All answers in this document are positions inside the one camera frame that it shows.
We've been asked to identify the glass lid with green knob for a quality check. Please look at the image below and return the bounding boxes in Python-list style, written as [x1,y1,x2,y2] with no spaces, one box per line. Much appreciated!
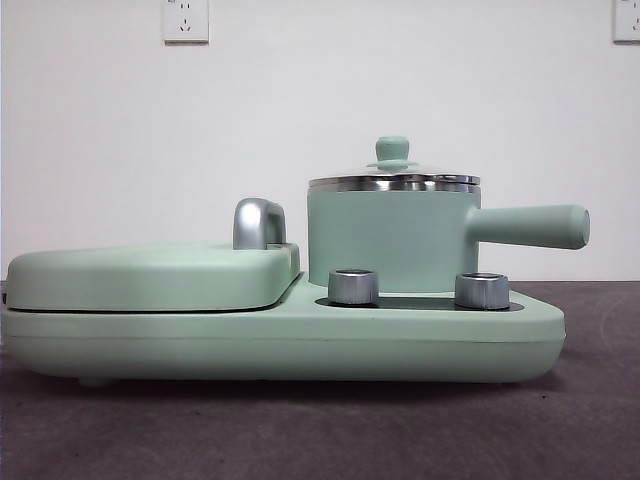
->
[307,136,482,192]

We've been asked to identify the silver control knob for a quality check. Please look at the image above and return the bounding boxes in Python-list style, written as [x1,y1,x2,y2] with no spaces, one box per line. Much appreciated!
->
[453,272,511,310]
[327,268,381,306]

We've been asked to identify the mint green breakfast maker base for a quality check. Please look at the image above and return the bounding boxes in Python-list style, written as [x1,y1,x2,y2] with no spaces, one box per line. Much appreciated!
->
[0,269,567,389]

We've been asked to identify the mint green pot with handle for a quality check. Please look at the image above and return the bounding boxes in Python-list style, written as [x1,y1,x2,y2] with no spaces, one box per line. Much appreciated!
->
[305,181,592,296]

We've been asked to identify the green griddle cover, silver handle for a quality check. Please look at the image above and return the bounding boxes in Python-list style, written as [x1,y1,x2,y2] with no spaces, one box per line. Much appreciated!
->
[6,197,302,314]

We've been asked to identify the white wall socket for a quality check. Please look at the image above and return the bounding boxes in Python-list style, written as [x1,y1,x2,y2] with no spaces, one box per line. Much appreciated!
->
[612,0,640,44]
[162,0,210,45]

